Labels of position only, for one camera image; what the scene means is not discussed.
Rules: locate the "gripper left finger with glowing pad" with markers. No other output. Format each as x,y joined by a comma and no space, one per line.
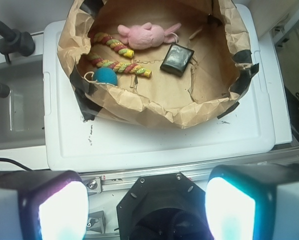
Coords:
43,205

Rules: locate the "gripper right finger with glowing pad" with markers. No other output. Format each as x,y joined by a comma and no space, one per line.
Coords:
253,202

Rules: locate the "black box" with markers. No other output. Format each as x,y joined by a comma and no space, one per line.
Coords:
176,60

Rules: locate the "black octagonal mounting plate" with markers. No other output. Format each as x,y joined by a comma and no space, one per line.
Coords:
163,207

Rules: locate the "crumpled brown paper bag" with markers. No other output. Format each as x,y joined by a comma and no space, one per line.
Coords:
218,75

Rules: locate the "teal felt ball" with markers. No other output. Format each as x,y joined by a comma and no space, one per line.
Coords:
106,76

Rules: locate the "pink plush bunny toy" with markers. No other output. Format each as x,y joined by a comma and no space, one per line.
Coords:
148,35

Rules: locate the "metal corner bracket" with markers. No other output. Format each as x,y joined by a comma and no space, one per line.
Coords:
96,222

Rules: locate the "lower multicolour rope toy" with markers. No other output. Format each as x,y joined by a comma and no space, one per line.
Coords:
121,67

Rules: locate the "multicolour rope toy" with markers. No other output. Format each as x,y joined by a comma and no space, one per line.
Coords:
113,43
121,67

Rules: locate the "upper multicolour rope toy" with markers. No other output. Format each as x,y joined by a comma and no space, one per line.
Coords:
113,43

